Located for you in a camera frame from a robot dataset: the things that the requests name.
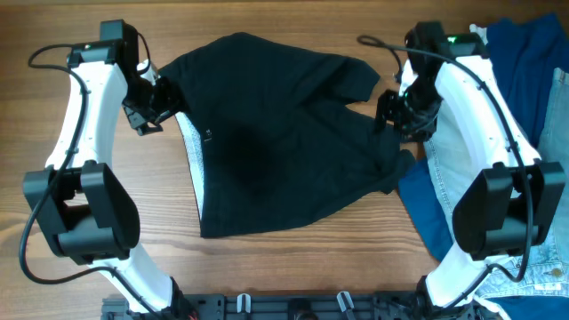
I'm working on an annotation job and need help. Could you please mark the black shorts garment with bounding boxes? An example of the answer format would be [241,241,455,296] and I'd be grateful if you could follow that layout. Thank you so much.
[160,33,414,238]

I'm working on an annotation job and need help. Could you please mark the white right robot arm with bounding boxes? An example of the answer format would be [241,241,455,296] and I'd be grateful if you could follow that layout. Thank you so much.
[381,49,568,308]

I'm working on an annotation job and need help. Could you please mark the dark blue garment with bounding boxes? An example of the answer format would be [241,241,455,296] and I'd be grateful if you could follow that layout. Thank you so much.
[399,14,568,319]

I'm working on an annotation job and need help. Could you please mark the white cloth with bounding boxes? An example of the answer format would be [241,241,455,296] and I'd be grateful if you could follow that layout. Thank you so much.
[469,24,488,44]

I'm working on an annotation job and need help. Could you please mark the light blue denim jeans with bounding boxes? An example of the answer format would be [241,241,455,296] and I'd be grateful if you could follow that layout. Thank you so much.
[421,67,569,300]

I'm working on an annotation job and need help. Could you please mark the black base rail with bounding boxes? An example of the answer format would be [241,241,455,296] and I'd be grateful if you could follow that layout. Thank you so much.
[100,291,499,320]

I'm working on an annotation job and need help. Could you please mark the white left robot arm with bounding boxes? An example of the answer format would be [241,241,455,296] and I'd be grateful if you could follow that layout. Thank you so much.
[19,39,190,319]

